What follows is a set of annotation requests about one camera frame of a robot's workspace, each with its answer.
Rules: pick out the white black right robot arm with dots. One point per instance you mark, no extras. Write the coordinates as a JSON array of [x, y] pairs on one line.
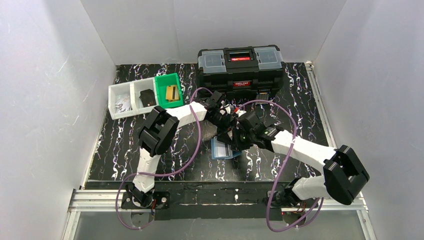
[[342, 174]]

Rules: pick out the black card in white bin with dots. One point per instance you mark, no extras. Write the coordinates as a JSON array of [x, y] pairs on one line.
[[147, 98]]

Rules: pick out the blue leather card holder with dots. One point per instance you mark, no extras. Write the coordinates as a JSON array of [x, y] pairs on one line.
[[222, 151]]

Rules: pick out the black toolbox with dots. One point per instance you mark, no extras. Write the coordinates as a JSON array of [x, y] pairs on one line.
[[250, 72]]

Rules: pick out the gold card in green bin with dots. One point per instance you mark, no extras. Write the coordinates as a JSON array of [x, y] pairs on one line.
[[172, 93]]

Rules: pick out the white bin with patterned cards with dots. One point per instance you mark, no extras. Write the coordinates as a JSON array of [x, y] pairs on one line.
[[113, 91]]

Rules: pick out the white bin with black card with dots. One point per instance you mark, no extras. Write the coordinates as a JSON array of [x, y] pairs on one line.
[[137, 86]]

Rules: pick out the green plastic bin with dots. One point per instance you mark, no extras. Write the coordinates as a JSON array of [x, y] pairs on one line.
[[161, 82]]

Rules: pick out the patterned cards in white bin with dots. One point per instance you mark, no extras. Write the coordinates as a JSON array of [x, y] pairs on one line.
[[123, 103]]

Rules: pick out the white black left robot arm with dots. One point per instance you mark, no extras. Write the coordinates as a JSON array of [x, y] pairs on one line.
[[157, 134]]

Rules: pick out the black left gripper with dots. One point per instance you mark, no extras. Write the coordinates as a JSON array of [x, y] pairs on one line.
[[226, 124]]

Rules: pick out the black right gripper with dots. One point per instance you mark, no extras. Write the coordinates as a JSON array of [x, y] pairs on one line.
[[236, 141]]

